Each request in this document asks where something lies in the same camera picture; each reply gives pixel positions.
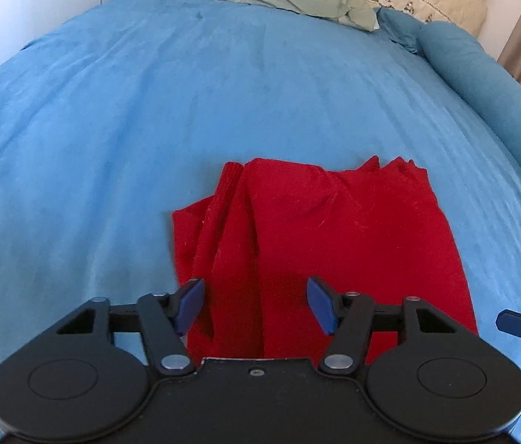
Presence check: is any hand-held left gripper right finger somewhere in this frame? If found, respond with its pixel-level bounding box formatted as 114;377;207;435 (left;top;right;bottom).
307;276;456;374

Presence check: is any blue bed sheet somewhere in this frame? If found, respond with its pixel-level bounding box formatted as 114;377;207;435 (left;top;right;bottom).
0;0;521;444

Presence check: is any red knit sweater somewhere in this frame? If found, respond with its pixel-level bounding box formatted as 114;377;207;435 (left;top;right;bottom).
171;155;480;365

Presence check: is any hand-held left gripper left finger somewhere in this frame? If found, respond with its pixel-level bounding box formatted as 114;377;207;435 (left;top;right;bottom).
56;278;197;375

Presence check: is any blue bolster pillow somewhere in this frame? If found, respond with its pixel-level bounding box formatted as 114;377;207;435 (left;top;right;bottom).
376;7;521;204

